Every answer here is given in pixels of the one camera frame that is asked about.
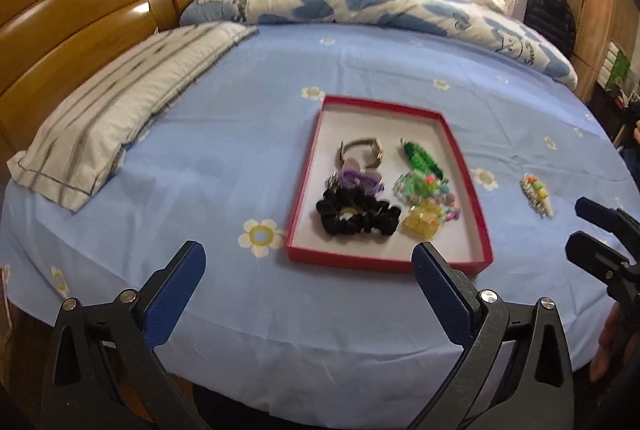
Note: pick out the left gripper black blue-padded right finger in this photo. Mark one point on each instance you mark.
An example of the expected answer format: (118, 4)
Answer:
(465, 313)

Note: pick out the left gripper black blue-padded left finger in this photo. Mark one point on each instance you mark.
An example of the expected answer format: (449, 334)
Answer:
(158, 305)

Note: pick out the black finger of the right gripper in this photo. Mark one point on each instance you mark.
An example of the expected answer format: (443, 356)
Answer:
(596, 258)

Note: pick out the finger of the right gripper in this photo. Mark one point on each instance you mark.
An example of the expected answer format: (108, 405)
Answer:
(615, 221)

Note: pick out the yellow butterfly hair clip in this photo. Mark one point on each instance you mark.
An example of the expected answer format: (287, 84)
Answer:
(423, 221)

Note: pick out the black scrunchie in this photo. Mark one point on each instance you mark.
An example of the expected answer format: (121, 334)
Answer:
(349, 212)

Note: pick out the brown strap wristwatch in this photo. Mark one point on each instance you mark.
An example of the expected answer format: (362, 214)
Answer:
(368, 152)

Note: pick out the silver rhinestone hair clip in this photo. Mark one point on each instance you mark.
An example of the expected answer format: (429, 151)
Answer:
(335, 182)

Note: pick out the person's right hand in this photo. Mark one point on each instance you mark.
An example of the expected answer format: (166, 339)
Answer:
(612, 331)

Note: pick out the colourful beaded hair clip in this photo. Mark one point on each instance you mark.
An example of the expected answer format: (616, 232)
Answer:
(537, 195)

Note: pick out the red shallow cardboard tray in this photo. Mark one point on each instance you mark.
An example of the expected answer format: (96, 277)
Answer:
(464, 242)

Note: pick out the grey striped pillow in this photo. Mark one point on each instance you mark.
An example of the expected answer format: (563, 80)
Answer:
(84, 142)

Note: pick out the wooden wardrobe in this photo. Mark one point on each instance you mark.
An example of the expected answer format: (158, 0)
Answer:
(600, 23)

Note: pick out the black backpack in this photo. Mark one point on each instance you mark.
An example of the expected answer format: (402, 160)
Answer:
(554, 20)

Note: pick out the blue white patterned duvet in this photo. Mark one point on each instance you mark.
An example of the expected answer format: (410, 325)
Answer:
(456, 19)

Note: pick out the wooden headboard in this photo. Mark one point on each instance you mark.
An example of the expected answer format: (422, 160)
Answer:
(50, 47)

